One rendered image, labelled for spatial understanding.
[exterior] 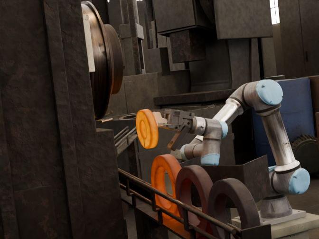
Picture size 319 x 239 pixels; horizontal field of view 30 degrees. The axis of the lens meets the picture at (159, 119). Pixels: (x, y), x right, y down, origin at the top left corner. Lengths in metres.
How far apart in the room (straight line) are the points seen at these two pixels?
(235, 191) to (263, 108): 1.34
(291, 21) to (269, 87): 4.86
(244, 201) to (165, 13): 4.96
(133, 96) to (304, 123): 1.96
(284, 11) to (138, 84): 2.15
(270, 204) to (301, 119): 2.92
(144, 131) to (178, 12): 3.74
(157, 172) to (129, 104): 4.93
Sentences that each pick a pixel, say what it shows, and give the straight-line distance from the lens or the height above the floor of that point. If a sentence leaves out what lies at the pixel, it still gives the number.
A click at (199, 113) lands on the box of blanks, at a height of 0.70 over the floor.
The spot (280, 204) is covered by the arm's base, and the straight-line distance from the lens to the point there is 2.84.
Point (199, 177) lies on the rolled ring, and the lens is 1.49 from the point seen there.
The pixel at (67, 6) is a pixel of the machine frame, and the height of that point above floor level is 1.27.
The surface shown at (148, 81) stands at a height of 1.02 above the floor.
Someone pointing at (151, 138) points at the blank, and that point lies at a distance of 2.30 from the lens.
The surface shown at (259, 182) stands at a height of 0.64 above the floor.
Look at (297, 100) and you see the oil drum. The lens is 5.68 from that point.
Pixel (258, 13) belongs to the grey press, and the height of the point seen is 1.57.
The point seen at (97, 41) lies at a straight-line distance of 2.17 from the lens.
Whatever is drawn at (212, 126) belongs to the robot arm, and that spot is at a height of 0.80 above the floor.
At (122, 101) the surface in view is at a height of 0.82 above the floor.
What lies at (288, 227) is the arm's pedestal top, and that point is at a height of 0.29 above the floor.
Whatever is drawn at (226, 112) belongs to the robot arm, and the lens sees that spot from 2.67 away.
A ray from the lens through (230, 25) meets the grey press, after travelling 5.83.
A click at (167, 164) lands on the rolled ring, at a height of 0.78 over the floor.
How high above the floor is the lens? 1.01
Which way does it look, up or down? 4 degrees down
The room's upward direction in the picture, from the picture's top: 6 degrees counter-clockwise
